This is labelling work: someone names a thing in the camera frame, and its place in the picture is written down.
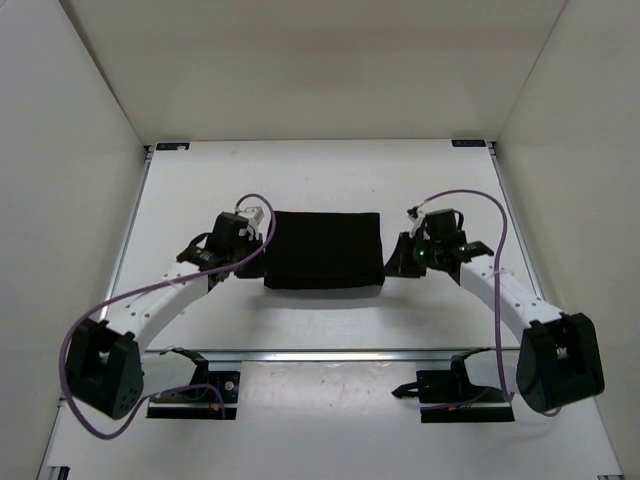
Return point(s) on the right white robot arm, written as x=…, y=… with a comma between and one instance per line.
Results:
x=558, y=361

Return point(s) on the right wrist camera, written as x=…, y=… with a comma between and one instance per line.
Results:
x=417, y=215

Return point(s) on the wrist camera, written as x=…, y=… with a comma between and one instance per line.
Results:
x=417, y=215
x=254, y=216

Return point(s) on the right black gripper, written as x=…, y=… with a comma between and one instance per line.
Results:
x=400, y=264

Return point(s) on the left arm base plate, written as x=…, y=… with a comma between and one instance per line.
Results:
x=200, y=404

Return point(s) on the aluminium rail front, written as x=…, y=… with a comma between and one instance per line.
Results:
x=329, y=356

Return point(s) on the blue label left corner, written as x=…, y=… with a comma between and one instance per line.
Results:
x=172, y=146

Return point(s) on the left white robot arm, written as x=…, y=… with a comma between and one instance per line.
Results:
x=106, y=364

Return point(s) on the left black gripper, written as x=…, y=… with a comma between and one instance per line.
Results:
x=255, y=268

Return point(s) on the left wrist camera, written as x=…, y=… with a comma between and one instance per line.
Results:
x=254, y=216

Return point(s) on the black skirt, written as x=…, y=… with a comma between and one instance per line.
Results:
x=324, y=251

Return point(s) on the blue label corner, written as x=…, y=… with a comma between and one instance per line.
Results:
x=468, y=143
x=172, y=146

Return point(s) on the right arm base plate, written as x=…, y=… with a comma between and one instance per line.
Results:
x=446, y=397

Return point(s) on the blue label right corner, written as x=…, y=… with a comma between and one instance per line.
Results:
x=468, y=143

